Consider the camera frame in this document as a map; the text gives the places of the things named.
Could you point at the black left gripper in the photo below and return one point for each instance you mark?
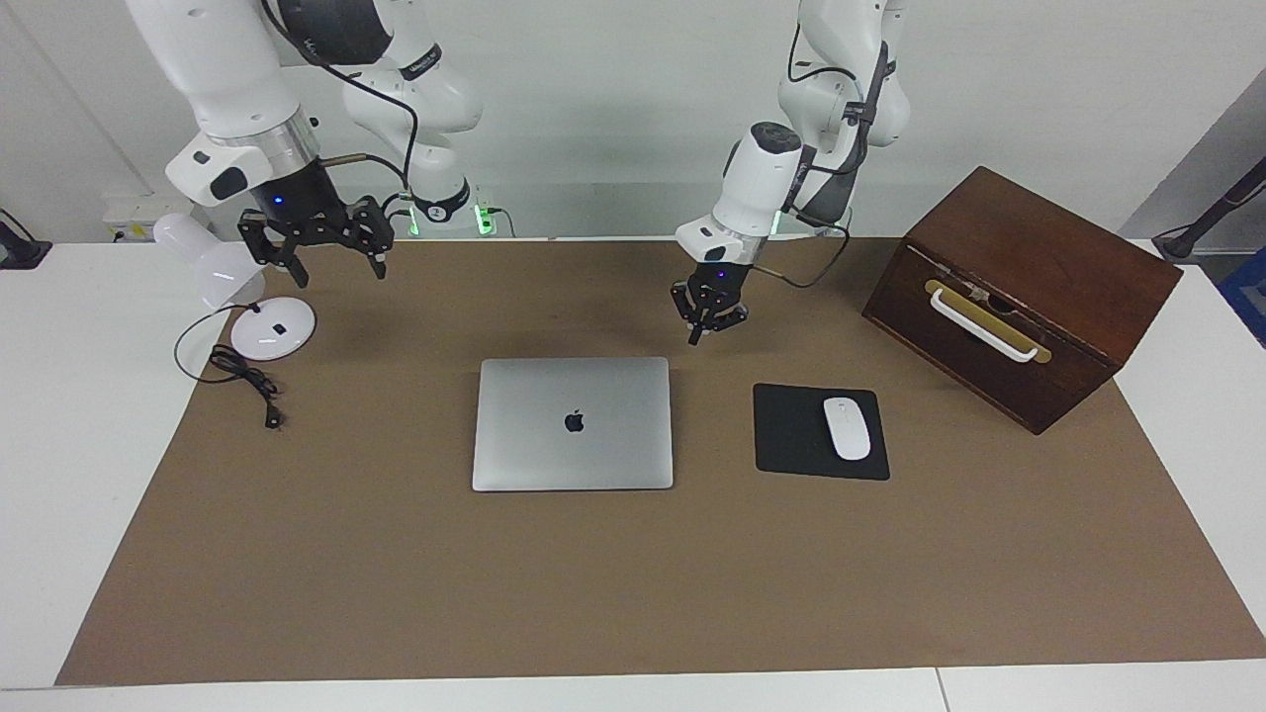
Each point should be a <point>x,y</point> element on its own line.
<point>720,277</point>

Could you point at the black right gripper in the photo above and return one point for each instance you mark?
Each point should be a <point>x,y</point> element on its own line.
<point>287,203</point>

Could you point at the grey aluminium laptop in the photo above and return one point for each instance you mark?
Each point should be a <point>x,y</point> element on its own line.
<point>613,435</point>

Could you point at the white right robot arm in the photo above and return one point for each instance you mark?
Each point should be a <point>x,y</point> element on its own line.
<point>227,69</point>

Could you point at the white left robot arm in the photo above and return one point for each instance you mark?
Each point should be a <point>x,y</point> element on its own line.
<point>757,188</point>

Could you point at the white desk lamp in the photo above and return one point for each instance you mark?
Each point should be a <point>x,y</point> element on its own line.
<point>272,331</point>

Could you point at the black mouse pad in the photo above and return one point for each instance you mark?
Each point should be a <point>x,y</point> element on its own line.
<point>791,435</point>

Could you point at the white computer mouse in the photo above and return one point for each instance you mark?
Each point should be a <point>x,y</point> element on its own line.
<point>847,430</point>

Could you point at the brown table mat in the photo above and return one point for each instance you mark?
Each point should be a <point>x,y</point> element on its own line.
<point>593,593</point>

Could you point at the black stand foot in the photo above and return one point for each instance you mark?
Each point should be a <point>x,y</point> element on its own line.
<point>20,252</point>

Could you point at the dark brown wooden box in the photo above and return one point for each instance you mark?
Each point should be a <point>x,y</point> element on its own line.
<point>1048,267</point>

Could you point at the black tripod stand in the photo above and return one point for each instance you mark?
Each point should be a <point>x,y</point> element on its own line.
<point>1187,242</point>

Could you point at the blue object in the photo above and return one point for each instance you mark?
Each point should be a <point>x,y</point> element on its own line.
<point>1248,297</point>

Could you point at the white wall power strip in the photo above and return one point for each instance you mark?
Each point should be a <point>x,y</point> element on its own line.
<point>129,213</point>

